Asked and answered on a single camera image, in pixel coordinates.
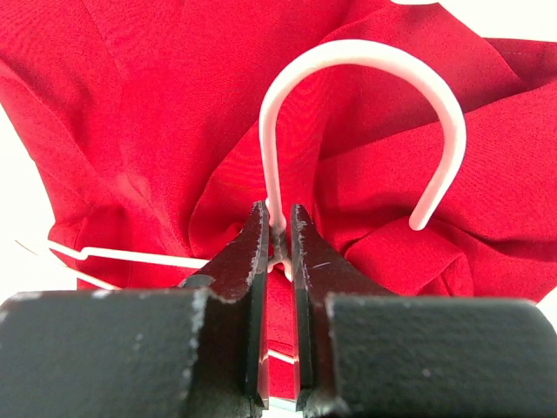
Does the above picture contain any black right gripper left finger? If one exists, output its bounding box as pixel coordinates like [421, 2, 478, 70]
[1, 201, 269, 417]

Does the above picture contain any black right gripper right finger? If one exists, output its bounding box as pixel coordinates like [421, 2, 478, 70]
[291, 204, 556, 417]

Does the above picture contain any red skirt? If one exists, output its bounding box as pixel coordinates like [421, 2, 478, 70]
[0, 0, 557, 362]

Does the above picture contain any pink wire hanger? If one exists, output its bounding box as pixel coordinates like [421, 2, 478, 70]
[15, 38, 468, 365]

